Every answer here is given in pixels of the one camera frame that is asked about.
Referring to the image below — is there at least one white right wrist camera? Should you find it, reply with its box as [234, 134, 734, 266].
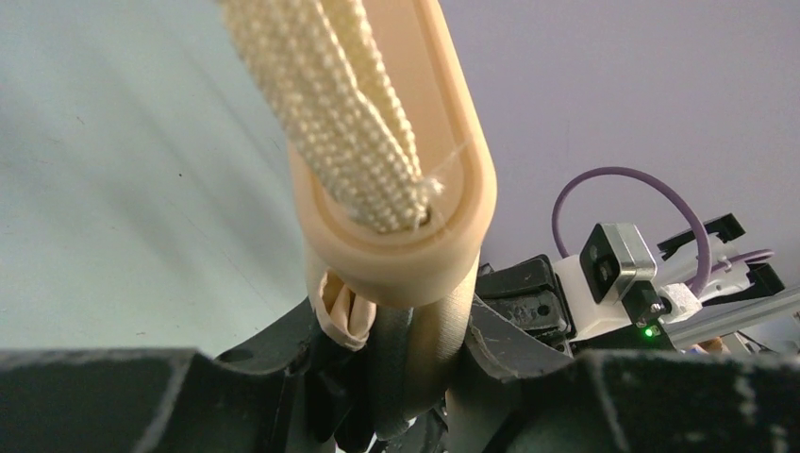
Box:
[553, 223, 703, 347]

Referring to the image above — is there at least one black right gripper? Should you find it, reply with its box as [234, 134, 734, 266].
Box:
[475, 254, 575, 357]

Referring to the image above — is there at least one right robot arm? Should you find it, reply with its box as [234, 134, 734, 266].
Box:
[476, 214, 799, 355]

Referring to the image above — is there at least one beige umbrella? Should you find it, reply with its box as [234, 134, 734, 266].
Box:
[220, 1, 497, 448]

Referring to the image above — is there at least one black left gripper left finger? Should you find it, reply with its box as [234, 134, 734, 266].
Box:
[1, 302, 335, 452]

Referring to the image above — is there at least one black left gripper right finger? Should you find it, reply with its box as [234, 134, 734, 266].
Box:
[446, 300, 799, 452]

